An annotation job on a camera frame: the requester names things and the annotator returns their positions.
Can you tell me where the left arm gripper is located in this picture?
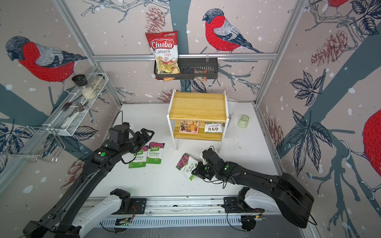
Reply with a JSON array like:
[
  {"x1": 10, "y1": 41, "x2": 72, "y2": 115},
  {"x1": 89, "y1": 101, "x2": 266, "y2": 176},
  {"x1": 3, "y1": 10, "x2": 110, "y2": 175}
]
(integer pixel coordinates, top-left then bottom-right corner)
[{"x1": 120, "y1": 127, "x2": 155, "y2": 156}]

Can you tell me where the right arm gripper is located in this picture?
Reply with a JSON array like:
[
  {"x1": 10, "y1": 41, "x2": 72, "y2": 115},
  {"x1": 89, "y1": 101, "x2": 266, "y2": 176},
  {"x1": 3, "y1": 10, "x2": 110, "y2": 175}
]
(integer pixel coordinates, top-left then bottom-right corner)
[{"x1": 190, "y1": 162, "x2": 219, "y2": 180}]

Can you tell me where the white mimosa seed bag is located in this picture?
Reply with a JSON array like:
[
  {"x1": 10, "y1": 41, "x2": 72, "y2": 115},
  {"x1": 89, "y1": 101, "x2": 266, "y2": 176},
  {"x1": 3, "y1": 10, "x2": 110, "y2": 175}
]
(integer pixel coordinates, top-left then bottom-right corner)
[{"x1": 176, "y1": 153, "x2": 198, "y2": 181}]

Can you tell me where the green seed bag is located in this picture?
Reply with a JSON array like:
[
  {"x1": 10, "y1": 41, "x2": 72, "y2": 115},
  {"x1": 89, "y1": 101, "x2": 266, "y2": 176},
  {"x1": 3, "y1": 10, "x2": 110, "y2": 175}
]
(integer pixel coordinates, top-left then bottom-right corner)
[
  {"x1": 146, "y1": 142, "x2": 165, "y2": 164},
  {"x1": 129, "y1": 146, "x2": 148, "y2": 169}
]

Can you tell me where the white seed packet shelf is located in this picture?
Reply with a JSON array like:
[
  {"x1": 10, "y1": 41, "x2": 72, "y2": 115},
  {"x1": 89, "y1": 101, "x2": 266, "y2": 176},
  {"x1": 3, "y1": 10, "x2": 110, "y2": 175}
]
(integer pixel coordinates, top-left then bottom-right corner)
[{"x1": 204, "y1": 122, "x2": 223, "y2": 133}]

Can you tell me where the picture seed packet shelf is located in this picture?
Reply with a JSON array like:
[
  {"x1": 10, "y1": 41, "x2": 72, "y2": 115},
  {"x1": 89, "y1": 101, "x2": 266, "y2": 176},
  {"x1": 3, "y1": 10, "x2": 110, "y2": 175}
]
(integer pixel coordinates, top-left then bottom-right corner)
[{"x1": 179, "y1": 121, "x2": 199, "y2": 134}]

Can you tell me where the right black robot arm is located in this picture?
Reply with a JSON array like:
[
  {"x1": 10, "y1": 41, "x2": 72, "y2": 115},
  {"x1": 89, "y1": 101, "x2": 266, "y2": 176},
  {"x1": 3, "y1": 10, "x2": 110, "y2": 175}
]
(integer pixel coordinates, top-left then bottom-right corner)
[{"x1": 191, "y1": 148, "x2": 314, "y2": 229}]

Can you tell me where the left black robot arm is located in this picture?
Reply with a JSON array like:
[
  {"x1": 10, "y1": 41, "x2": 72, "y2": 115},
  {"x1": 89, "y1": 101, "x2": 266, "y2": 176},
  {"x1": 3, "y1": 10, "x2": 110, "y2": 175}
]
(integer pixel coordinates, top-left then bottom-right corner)
[{"x1": 23, "y1": 122, "x2": 155, "y2": 238}]

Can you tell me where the wooden two-tier shelf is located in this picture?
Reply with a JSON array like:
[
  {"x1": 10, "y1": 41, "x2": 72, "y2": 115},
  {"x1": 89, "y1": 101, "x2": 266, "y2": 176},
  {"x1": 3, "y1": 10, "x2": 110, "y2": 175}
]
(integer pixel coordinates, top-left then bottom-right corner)
[{"x1": 167, "y1": 90, "x2": 230, "y2": 152}]

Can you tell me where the red Chuba cassava chips bag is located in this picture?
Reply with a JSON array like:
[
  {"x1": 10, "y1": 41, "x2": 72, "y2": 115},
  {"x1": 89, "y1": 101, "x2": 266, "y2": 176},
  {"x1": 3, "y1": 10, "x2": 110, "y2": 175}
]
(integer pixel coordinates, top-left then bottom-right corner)
[{"x1": 145, "y1": 31, "x2": 180, "y2": 74}]

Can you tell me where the green glass cup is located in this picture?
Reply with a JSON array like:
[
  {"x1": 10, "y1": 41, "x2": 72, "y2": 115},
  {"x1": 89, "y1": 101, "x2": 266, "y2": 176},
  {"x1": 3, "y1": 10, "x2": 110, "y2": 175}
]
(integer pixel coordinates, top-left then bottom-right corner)
[{"x1": 238, "y1": 115, "x2": 250, "y2": 129}]

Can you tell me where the black lid grinder bottle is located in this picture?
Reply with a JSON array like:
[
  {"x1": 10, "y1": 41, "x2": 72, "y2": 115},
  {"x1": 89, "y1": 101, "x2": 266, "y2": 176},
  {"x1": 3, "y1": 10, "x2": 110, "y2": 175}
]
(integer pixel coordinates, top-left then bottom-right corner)
[{"x1": 71, "y1": 74, "x2": 97, "y2": 100}]

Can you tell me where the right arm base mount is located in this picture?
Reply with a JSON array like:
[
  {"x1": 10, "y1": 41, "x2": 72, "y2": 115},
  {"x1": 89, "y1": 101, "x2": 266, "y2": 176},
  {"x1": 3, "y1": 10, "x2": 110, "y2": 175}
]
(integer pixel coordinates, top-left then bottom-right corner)
[{"x1": 221, "y1": 186, "x2": 265, "y2": 214}]

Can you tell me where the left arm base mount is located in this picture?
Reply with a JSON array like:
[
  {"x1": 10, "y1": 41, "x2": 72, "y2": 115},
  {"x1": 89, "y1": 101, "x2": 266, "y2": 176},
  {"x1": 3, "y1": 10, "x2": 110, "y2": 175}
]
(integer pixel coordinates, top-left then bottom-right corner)
[{"x1": 110, "y1": 188, "x2": 147, "y2": 215}]

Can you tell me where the white wire wall rack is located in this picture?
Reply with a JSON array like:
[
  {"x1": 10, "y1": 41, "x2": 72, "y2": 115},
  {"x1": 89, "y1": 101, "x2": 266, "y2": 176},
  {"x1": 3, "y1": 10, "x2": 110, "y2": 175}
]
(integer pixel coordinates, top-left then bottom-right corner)
[{"x1": 28, "y1": 72, "x2": 109, "y2": 136}]

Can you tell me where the fork in wire rack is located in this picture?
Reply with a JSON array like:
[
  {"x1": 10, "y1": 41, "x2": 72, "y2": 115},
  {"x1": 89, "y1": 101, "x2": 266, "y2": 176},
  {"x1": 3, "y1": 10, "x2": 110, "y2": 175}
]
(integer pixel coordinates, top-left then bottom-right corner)
[{"x1": 61, "y1": 96, "x2": 81, "y2": 112}]

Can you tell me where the black wall basket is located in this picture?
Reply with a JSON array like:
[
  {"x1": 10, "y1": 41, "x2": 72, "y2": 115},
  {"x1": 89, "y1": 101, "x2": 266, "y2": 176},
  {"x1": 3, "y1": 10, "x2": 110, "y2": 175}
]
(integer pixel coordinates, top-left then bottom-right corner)
[{"x1": 154, "y1": 58, "x2": 218, "y2": 80}]

